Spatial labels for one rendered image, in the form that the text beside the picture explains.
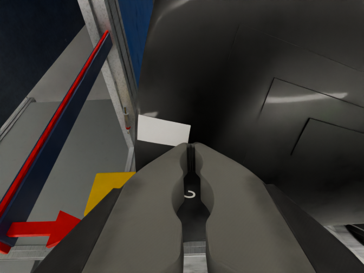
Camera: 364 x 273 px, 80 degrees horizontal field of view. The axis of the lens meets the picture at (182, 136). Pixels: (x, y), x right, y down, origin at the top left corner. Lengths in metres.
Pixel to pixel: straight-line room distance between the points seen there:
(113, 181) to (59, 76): 1.24
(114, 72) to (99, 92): 1.14
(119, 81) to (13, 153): 1.07
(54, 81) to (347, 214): 1.62
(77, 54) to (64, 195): 0.81
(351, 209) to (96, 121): 1.31
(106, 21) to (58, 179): 0.90
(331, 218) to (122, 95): 0.40
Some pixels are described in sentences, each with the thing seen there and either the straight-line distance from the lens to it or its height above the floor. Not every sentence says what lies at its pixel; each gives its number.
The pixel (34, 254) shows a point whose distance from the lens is 1.05.
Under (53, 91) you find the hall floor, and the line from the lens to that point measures 1.72.
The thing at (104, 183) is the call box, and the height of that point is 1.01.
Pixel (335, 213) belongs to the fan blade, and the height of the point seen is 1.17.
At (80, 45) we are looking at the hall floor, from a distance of 1.46.
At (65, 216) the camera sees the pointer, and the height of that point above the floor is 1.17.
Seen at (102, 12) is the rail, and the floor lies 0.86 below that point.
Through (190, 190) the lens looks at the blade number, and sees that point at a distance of 0.16.
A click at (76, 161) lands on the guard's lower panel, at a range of 1.22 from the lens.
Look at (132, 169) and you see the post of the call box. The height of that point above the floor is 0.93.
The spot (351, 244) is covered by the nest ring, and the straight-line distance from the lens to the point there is 0.42.
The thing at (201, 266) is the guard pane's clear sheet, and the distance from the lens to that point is 0.89.
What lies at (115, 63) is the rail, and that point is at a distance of 0.44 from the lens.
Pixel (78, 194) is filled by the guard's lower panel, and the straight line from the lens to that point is 1.10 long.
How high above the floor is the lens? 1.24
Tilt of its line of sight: 44 degrees down
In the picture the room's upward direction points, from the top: 179 degrees clockwise
